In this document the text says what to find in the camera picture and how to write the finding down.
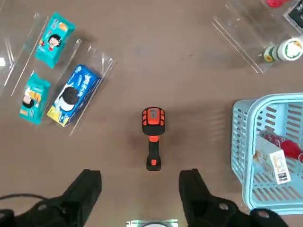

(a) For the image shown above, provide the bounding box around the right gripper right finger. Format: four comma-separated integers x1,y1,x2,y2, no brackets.
178,168,291,227

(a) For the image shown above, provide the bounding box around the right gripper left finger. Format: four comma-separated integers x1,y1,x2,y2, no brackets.
0,169,103,227

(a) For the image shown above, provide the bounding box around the white yellow cookie box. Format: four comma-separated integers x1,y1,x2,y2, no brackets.
252,134,292,185

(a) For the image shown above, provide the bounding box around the orange black barcode scanner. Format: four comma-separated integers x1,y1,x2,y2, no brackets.
141,106,166,171

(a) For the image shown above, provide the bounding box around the red Coca-Cola bottle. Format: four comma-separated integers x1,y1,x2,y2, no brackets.
259,132,303,164

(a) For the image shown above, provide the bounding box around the light blue shopping basket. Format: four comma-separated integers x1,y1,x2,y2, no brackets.
232,93,303,215

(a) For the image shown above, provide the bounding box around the metal mounting plate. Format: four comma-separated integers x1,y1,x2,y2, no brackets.
125,219,178,227

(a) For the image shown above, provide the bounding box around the blue Oreo cookie box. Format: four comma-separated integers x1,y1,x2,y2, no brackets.
46,63,103,128

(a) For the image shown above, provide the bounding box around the teal snack packet orange print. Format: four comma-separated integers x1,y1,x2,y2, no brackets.
18,72,52,125

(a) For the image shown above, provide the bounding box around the clear acrylic stepped shelf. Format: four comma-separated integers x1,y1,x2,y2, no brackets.
0,0,116,138
212,0,303,74

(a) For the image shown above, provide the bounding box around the teal snack packet cartoon girl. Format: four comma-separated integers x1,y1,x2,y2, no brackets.
35,11,76,69

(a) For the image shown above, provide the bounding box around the green white lid canister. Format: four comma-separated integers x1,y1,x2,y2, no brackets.
263,37,303,62

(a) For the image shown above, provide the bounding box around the small black box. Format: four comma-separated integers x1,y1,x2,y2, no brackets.
283,2,303,34

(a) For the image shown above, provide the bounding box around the red lid canister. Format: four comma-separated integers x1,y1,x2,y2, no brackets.
266,0,288,9

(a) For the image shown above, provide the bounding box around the plain black cable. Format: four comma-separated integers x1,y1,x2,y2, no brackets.
0,193,45,201

